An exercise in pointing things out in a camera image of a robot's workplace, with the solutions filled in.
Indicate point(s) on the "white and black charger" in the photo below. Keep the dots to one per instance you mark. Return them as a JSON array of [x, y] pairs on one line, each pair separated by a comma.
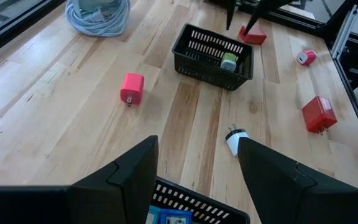
[[235, 143]]

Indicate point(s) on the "light blue digital clock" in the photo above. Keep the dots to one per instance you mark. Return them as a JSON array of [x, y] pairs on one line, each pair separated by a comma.
[[153, 216]]

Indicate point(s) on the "silver aluminium bracket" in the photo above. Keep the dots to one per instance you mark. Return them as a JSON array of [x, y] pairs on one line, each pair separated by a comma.
[[343, 34]]

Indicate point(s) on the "green and white charger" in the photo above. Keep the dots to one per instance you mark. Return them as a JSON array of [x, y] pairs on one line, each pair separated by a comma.
[[228, 60]]

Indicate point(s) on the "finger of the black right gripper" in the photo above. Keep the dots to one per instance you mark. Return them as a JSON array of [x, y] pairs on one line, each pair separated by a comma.
[[266, 11], [231, 12]]

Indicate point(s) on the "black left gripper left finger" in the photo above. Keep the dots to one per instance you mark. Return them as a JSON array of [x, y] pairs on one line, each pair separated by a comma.
[[126, 196]]

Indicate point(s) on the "red wall charger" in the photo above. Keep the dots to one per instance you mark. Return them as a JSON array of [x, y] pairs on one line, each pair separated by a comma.
[[255, 37]]

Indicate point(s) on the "black slotted plastic basket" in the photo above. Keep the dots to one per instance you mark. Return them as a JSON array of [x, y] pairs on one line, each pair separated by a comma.
[[204, 197], [204, 73]]

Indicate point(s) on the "dark blue digital clock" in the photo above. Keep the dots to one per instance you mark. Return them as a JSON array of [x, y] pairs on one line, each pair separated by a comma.
[[166, 217]]

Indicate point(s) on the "small pink white charger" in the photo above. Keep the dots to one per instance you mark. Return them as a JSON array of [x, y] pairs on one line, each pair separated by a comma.
[[308, 57]]

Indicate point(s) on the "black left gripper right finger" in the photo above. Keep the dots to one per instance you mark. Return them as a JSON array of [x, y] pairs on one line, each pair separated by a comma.
[[278, 193]]

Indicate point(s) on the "large red multiport charger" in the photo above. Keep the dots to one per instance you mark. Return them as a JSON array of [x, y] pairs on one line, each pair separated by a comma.
[[319, 113]]

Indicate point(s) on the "pink cube charger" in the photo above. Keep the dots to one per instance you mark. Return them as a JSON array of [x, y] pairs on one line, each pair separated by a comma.
[[132, 87]]

